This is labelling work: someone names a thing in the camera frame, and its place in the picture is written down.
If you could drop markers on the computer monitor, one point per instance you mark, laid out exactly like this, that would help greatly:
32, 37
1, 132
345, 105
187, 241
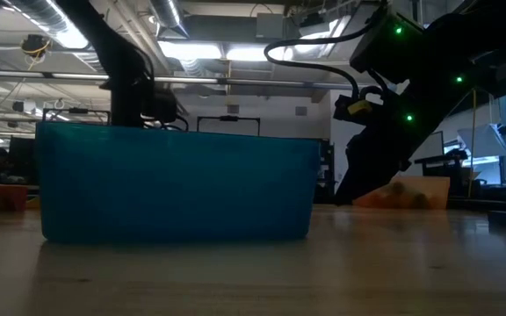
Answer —
428, 149

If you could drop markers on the black office table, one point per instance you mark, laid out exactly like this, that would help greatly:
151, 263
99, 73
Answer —
442, 164

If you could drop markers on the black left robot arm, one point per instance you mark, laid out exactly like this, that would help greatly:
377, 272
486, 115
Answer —
103, 44

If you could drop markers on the grey wall vent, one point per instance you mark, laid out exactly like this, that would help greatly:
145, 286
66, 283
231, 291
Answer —
233, 109
301, 111

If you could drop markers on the silver air duct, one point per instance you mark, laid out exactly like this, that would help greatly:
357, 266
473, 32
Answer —
167, 15

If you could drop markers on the grey ceiling box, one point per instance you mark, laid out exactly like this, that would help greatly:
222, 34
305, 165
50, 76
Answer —
269, 26

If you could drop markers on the orange plastic bin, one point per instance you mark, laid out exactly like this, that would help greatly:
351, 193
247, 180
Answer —
428, 193

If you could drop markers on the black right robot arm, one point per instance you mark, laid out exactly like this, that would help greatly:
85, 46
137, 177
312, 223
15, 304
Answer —
455, 52

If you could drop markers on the white sheet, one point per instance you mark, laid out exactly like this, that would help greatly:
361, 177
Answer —
488, 140

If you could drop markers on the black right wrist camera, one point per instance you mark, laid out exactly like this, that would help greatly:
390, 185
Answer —
345, 112

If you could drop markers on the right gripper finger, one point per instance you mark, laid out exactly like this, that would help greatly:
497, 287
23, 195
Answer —
363, 184

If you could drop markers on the black monitor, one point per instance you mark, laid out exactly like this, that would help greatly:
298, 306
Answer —
22, 158

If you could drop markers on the bright ceiling light panel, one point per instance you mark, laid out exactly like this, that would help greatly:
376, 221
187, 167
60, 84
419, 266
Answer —
189, 50
253, 53

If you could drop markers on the black cabinet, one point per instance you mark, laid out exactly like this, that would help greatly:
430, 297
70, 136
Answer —
325, 175

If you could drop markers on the teal plastic bin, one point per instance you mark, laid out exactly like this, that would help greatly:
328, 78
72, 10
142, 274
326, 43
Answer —
174, 188

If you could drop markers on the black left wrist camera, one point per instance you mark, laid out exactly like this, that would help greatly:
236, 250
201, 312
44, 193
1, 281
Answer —
164, 107

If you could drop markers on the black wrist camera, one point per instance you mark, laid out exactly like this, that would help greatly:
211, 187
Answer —
345, 112
164, 107

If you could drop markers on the grey horizontal pipe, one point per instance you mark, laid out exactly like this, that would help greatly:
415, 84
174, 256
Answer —
257, 82

